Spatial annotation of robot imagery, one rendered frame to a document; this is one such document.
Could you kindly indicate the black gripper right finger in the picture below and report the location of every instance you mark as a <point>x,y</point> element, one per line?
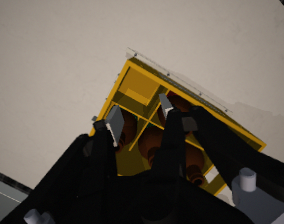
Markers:
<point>257,179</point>

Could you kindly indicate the yellow divided crate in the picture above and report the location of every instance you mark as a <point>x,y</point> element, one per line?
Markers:
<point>137,90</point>

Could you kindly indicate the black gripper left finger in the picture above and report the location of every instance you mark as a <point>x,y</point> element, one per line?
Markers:
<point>52,198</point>

